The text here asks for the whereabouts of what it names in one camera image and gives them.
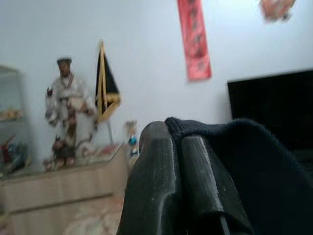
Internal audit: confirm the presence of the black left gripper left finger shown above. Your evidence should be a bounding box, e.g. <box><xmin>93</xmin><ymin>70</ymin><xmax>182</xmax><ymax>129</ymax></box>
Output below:
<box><xmin>117</xmin><ymin>121</ymin><xmax>196</xmax><ymax>235</ymax></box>

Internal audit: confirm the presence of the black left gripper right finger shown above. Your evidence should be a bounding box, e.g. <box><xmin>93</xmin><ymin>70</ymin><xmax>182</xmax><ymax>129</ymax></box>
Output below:
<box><xmin>181</xmin><ymin>136</ymin><xmax>255</xmax><ymax>235</ymax></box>

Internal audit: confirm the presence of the black garment with green print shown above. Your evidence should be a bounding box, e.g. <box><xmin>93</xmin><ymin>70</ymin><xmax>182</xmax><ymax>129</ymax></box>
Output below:
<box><xmin>165</xmin><ymin>117</ymin><xmax>313</xmax><ymax>235</ymax></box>

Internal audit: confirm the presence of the small blue white figurine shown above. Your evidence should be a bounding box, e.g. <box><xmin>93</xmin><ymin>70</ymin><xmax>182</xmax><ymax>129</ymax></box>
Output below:
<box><xmin>126</xmin><ymin>119</ymin><xmax>140</xmax><ymax>157</ymax></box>

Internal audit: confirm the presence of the beige sideboard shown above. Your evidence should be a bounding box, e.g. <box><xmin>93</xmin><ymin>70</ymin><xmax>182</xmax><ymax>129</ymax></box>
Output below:
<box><xmin>0</xmin><ymin>144</ymin><xmax>134</xmax><ymax>221</ymax></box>

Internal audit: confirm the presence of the black gold pennant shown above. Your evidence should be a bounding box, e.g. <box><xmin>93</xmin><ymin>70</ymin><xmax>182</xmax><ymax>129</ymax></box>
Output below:
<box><xmin>95</xmin><ymin>40</ymin><xmax>122</xmax><ymax>142</ymax></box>

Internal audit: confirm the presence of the black flat television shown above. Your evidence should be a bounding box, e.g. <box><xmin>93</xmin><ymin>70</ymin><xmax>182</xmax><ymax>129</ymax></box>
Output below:
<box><xmin>227</xmin><ymin>70</ymin><xmax>313</xmax><ymax>172</ymax></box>

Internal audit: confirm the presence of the white robed figurine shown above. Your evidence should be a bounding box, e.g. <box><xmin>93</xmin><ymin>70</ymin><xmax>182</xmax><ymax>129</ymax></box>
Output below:
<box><xmin>44</xmin><ymin>56</ymin><xmax>96</xmax><ymax>169</ymax></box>

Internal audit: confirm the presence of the red paper scroll banner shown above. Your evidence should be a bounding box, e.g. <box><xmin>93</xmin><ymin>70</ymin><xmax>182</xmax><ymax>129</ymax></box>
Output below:
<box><xmin>177</xmin><ymin>0</ymin><xmax>212</xmax><ymax>83</ymax></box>

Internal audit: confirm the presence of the glass display cabinet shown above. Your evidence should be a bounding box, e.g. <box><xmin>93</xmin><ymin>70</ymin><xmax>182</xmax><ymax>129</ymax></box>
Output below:
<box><xmin>0</xmin><ymin>65</ymin><xmax>29</xmax><ymax>172</ymax></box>

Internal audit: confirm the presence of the red wall decoration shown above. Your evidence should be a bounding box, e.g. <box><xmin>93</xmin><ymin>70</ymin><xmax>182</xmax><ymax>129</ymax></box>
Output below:
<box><xmin>260</xmin><ymin>0</ymin><xmax>298</xmax><ymax>24</ymax></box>

